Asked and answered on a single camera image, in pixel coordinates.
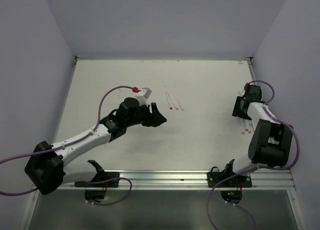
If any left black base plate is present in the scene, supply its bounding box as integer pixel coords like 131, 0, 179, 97
74, 172, 120, 188

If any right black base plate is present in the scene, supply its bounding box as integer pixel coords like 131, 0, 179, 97
207, 172, 253, 188

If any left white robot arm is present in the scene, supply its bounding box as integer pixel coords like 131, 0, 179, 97
24, 97, 167, 195

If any aluminium front rail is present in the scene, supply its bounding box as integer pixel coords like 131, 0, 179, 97
56, 165, 295, 191

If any white pen red cap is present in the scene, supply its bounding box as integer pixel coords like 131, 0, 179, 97
244, 120, 252, 133

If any white pen blue cap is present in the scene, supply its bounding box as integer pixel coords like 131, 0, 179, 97
240, 119, 246, 134

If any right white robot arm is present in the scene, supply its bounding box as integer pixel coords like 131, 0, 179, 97
222, 83, 293, 187

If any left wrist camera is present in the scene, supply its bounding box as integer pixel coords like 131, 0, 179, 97
134, 88, 152, 106

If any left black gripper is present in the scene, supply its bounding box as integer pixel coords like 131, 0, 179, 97
125, 101, 166, 127

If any white pen red tip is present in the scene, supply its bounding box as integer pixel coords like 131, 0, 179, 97
165, 93, 173, 110

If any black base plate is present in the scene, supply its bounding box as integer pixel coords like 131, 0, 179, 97
207, 172, 253, 188
74, 172, 120, 188

